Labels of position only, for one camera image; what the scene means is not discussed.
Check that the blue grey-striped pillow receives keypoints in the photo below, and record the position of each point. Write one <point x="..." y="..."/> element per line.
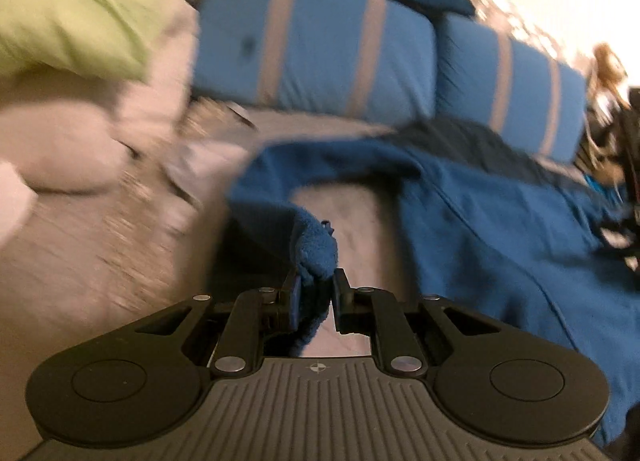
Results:
<point x="475" y="81"/>
<point x="320" y="41"/>

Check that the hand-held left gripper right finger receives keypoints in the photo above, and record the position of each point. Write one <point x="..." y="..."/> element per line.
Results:
<point x="340" y="293"/>

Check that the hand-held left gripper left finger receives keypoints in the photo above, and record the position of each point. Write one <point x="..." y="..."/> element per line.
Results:
<point x="295" y="293"/>

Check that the black cloth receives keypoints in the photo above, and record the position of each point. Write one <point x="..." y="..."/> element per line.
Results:
<point x="632" y="141"/>

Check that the brown teddy bear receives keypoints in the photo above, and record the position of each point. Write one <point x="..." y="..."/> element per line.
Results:
<point x="607" y="61"/>

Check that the grey quilted bedspread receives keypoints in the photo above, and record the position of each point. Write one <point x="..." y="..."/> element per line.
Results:
<point x="100" y="281"/>

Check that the turquoise cloth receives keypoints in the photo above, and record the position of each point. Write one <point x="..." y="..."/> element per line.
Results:
<point x="602" y="188"/>

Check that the blue fleece jacket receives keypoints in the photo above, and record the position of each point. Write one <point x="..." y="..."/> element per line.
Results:
<point x="475" y="241"/>

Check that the pale pink blanket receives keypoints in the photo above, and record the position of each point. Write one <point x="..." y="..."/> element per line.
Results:
<point x="55" y="141"/>

